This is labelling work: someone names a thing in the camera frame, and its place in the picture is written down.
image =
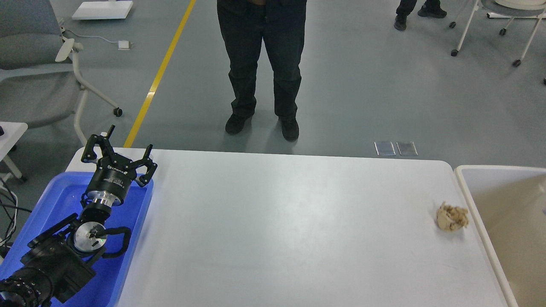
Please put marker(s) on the white side table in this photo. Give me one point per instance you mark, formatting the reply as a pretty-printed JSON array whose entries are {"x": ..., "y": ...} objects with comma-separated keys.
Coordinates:
[{"x": 12, "y": 132}]

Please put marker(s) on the crumpled brown paper ball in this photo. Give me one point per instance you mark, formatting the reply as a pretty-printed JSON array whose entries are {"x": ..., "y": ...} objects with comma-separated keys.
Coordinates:
[{"x": 451, "y": 218}]

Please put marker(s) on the grey office chair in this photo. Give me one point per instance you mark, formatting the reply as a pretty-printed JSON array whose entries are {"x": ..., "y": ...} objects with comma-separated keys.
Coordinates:
[{"x": 41, "y": 82}]

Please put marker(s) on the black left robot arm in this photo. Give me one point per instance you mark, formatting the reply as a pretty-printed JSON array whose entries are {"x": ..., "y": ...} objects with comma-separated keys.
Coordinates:
[{"x": 77, "y": 245}]

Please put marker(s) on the white flat base plate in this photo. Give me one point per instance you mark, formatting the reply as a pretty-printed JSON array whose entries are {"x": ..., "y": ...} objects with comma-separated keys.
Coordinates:
[{"x": 103, "y": 10}]

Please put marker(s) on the blue plastic tray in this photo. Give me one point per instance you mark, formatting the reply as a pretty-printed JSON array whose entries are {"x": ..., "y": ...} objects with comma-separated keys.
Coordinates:
[{"x": 60, "y": 199}]

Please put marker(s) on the right metal floor plate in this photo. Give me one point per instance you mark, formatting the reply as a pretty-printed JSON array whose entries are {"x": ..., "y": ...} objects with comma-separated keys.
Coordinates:
[{"x": 407, "y": 148}]

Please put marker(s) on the white power adapter with cable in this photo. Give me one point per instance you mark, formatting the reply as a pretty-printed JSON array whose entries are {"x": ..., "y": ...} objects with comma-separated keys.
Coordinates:
[{"x": 121, "y": 44}]

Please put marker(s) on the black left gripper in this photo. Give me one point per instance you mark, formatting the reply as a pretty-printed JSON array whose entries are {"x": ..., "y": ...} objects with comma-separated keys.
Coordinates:
[{"x": 114, "y": 174}]

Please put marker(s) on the left metal floor plate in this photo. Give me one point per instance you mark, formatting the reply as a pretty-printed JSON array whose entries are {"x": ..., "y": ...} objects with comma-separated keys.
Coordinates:
[{"x": 385, "y": 148}]

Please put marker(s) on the metal floor plate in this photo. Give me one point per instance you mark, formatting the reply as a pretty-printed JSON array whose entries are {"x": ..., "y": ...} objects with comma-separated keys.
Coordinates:
[
  {"x": 407, "y": 148},
  {"x": 385, "y": 148}
]

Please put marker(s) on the white plastic bin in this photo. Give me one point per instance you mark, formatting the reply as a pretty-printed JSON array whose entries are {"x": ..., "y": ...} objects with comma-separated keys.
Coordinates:
[{"x": 508, "y": 205}]

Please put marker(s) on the white chair on casters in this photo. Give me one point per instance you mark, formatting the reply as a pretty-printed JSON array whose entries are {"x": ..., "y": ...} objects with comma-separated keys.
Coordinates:
[{"x": 521, "y": 9}]

